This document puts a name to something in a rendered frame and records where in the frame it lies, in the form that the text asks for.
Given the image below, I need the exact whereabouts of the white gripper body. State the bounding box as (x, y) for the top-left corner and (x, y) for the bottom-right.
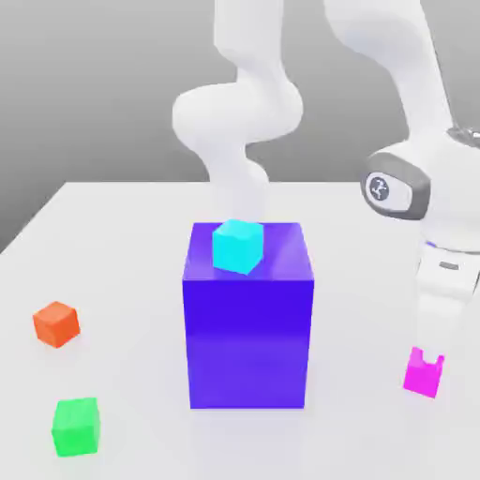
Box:
(416, 244), (480, 306)

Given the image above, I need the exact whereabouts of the small magenta cube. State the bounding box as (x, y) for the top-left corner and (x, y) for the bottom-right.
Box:
(402, 346), (446, 399)

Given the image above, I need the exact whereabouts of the small cyan cube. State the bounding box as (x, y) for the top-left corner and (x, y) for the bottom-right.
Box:
(211, 218), (264, 276)

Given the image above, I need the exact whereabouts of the small green cube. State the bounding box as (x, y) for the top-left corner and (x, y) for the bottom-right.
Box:
(51, 397), (102, 458)

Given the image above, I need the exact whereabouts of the small orange cube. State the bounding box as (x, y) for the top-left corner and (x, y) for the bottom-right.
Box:
(32, 300), (82, 350)

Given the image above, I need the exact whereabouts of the large purple box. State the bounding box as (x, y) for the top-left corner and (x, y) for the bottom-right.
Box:
(182, 221), (315, 411)

